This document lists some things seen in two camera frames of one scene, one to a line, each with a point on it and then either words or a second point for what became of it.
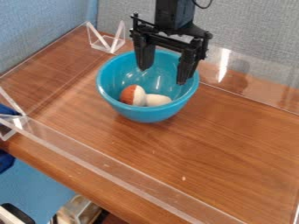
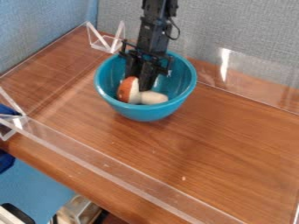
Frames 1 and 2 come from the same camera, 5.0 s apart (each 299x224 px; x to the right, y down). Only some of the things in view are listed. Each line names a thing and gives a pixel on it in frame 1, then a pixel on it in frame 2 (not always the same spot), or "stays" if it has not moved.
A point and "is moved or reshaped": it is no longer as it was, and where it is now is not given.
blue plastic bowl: [120, 72] stays
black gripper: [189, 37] -> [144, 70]
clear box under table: [79, 211] stays
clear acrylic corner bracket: [103, 42] stays
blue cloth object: [6, 158] stays
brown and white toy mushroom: [133, 95] is moved or reshaped
